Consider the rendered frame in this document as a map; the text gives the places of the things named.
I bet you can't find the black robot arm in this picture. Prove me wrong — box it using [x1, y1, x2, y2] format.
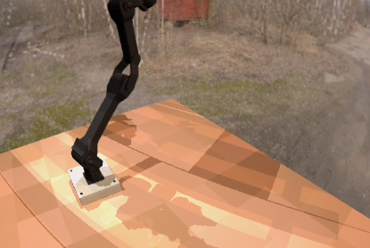
[71, 0, 157, 185]

